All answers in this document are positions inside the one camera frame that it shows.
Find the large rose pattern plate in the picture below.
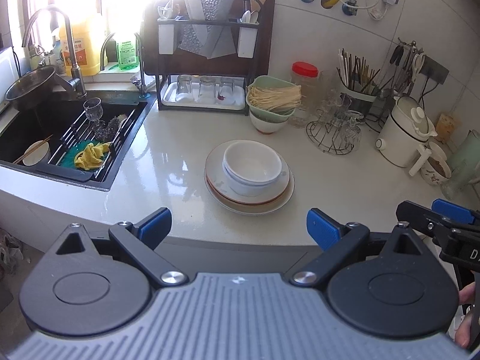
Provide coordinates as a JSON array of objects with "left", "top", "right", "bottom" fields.
[{"left": 204, "top": 167, "right": 295, "bottom": 216}]

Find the leaf plate with brown rim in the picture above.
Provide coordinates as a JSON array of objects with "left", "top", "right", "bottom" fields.
[{"left": 204, "top": 140, "right": 292, "bottom": 206}]

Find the person's right hand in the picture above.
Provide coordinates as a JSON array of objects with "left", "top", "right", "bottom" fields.
[{"left": 454, "top": 283, "right": 476, "bottom": 349}]

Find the patterned ceramic mug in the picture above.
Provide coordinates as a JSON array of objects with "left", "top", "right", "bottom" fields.
[{"left": 421, "top": 141, "right": 452, "bottom": 185}]

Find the white electric cooker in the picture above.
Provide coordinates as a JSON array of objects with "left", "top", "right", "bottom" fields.
[{"left": 375, "top": 96, "right": 438, "bottom": 176}]

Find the yellow dish cloth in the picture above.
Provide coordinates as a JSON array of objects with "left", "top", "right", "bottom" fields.
[{"left": 74, "top": 142, "right": 110, "bottom": 171}]

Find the black sink drain rack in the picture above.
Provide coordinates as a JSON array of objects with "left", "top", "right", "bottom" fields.
[{"left": 34, "top": 98, "right": 152, "bottom": 189}]

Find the white bowl in sink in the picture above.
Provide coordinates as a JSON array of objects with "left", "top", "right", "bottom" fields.
[{"left": 21, "top": 141, "right": 50, "bottom": 167}]

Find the white bowl orange foot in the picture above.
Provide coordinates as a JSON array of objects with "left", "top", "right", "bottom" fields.
[{"left": 249, "top": 111, "right": 287, "bottom": 135}]

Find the crystal wine glass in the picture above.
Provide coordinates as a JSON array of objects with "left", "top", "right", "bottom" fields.
[{"left": 83, "top": 97, "right": 105, "bottom": 141}]

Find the chopstick holder with chopsticks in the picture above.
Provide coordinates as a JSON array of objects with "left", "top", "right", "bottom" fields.
[{"left": 337, "top": 49, "right": 381, "bottom": 117}]

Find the dry noodles bundle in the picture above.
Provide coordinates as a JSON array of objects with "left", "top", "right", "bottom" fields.
[{"left": 247, "top": 85, "right": 302, "bottom": 113}]

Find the upturned drinking glass left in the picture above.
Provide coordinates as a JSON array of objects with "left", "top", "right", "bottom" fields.
[{"left": 176, "top": 75, "right": 194, "bottom": 102}]

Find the upturned drinking glass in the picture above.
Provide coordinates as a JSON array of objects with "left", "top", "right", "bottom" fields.
[
  {"left": 198, "top": 76, "right": 216, "bottom": 105},
  {"left": 217, "top": 77, "right": 235, "bottom": 105},
  {"left": 176, "top": 75, "right": 194, "bottom": 102}
]

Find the upturned drinking glass middle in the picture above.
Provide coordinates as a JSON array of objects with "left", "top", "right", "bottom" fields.
[{"left": 198, "top": 76, "right": 216, "bottom": 105}]

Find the white drip tray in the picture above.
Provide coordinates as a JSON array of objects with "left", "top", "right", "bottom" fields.
[{"left": 161, "top": 80, "right": 246, "bottom": 111}]

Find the glass jar red lid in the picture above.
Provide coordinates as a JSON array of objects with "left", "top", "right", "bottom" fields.
[{"left": 289, "top": 61, "right": 320, "bottom": 128}]

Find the upturned drinking glass right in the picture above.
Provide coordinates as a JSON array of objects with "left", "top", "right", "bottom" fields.
[{"left": 217, "top": 77, "right": 235, "bottom": 105}]

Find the tall chrome faucet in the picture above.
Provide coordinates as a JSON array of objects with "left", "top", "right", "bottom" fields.
[{"left": 22, "top": 5, "right": 87, "bottom": 98}]

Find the green colander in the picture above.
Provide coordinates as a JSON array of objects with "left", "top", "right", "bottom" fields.
[{"left": 246, "top": 76, "right": 302, "bottom": 123}]

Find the green detergent bottle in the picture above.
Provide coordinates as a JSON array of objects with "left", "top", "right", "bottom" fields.
[{"left": 115, "top": 33, "right": 138, "bottom": 70}]

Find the black frying pan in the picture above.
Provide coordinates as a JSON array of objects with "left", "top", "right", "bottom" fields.
[{"left": 4, "top": 66, "right": 86, "bottom": 112}]

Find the black dish rack shelf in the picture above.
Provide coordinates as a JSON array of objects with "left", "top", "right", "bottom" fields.
[{"left": 154, "top": 0, "right": 264, "bottom": 100}]

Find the yellow oil jug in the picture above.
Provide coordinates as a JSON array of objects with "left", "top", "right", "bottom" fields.
[{"left": 71, "top": 16, "right": 105, "bottom": 77}]

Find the dark wooden cutting board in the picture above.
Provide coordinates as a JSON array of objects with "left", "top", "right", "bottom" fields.
[{"left": 141, "top": 0, "right": 275, "bottom": 81}]

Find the wire glass holder rack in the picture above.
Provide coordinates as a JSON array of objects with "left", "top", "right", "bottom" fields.
[{"left": 305, "top": 94, "right": 364, "bottom": 156}]

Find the wall utensil hook rail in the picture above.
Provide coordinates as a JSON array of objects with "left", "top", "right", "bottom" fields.
[{"left": 384, "top": 38, "right": 449, "bottom": 95}]

